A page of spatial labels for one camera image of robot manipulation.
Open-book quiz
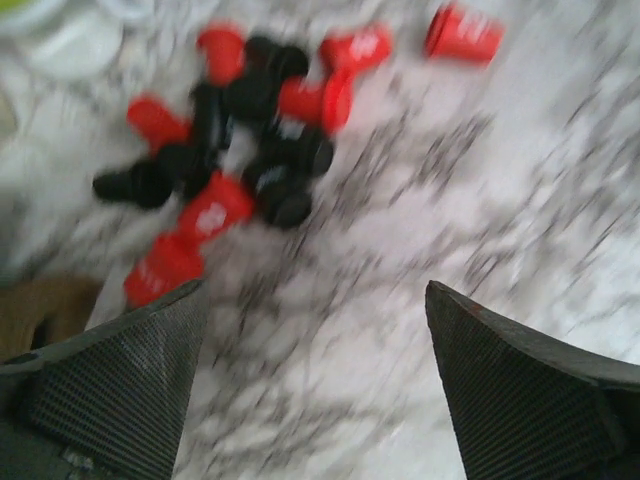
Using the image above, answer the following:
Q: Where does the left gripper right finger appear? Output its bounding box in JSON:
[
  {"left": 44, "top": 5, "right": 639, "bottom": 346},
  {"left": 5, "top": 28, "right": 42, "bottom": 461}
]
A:
[{"left": 425, "top": 281, "right": 639, "bottom": 479}]

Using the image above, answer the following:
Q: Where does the pile of capsules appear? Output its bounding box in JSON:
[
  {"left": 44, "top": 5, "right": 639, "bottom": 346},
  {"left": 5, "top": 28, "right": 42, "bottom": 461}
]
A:
[{"left": 92, "top": 22, "right": 393, "bottom": 308}]

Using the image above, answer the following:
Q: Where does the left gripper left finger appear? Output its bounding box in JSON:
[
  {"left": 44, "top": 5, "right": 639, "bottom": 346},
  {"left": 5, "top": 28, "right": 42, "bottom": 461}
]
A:
[{"left": 1, "top": 281, "right": 207, "bottom": 479}]

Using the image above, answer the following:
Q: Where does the brown cloth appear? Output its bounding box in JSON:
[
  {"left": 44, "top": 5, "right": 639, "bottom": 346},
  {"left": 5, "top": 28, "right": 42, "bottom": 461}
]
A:
[{"left": 1, "top": 274, "right": 102, "bottom": 362}]

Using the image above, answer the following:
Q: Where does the lone red capsule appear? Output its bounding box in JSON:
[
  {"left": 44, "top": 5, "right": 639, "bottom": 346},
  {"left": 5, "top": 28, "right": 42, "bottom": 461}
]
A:
[{"left": 424, "top": 3, "right": 505, "bottom": 65}]

